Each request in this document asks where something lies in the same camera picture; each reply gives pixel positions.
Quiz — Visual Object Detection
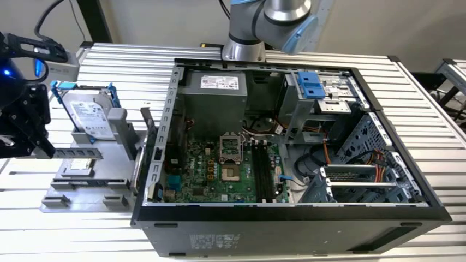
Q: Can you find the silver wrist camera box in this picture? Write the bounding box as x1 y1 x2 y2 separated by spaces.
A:
46 53 81 82

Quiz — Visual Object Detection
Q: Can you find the red yellow wire bundle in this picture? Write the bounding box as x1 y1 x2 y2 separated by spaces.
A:
364 148 388 183

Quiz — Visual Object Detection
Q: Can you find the silver hard disk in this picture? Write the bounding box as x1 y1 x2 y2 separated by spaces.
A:
61 90 118 141

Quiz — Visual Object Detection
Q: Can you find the blue drive latch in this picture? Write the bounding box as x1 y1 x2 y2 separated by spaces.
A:
297 71 325 100

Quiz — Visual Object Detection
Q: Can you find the CPU socket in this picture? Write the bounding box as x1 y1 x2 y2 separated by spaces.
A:
221 162 244 183

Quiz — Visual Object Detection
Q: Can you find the grey parts rack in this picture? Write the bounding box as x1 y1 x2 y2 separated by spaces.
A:
38 108 162 213

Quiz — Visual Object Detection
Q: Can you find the black PC case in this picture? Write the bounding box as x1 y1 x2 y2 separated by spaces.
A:
130 57 453 259

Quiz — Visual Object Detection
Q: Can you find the black camera bracket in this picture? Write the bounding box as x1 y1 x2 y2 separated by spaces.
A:
6 33 70 64

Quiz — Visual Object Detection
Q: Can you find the perforated metal disk bay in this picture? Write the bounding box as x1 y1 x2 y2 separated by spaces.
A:
301 111 429 205

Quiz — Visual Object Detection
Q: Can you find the grey power supply unit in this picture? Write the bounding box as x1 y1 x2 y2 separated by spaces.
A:
178 70 249 137

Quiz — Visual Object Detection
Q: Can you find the grey metal drive cage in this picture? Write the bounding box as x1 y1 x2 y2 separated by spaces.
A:
280 69 365 142

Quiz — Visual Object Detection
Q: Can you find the silver CPU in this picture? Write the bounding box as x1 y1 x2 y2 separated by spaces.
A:
69 159 93 171

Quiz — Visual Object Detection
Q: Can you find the black wire loop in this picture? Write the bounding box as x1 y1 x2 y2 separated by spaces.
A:
294 152 325 187

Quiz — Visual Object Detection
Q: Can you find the black upright post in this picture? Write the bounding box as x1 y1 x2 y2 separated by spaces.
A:
77 0 113 44

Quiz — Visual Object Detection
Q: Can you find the blue disk carrier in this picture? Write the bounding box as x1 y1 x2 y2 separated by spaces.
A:
50 80 123 143

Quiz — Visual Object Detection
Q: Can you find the white purple wire bundle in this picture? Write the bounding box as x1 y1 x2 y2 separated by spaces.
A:
242 128 285 138

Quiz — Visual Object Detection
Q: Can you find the RAM stick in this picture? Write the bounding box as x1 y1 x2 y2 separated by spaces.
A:
53 147 106 161

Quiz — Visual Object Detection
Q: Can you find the aluminium frame table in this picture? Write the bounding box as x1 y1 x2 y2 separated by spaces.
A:
436 57 466 121

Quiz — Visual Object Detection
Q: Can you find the round black fan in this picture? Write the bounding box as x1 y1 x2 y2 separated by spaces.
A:
244 116 280 134

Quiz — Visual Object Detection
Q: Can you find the green motherboard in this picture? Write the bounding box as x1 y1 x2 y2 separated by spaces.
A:
162 136 293 204

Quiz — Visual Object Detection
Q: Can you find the metal socket cover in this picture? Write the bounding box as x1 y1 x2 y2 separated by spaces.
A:
220 133 245 162

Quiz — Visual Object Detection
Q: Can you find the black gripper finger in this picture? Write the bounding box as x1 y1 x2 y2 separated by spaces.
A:
27 128 57 160
0 135 37 159

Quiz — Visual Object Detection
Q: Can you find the black RAM slot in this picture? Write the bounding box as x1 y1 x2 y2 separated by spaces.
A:
253 139 268 203
261 139 278 203

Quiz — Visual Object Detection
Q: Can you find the orange data wire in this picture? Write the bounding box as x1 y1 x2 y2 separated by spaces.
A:
322 138 333 166

